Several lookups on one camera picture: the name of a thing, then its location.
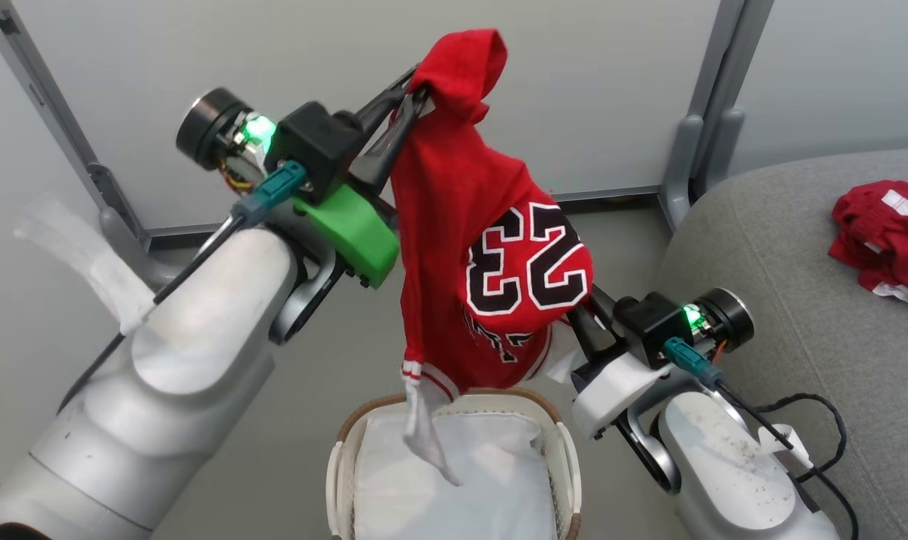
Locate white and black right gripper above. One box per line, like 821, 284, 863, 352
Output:
565, 283, 756, 442

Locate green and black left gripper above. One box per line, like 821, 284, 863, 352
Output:
175, 67, 432, 291

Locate red number 23 basketball jersey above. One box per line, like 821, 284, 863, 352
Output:
389, 28, 596, 487

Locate red shorts with white stripes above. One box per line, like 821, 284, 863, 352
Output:
828, 180, 908, 309

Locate grey fabric sofa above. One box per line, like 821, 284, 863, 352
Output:
653, 148, 908, 540

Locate white laundry basket brown rim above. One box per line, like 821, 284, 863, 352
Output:
326, 386, 583, 540

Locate white cloth basket liner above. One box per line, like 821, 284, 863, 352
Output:
351, 411, 561, 540

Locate grey partition post foot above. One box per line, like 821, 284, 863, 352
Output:
660, 0, 744, 235
693, 0, 776, 202

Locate white cable tag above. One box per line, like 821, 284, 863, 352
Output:
14, 196, 157, 336
756, 422, 813, 471

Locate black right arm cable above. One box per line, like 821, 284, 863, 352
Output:
663, 336, 861, 540

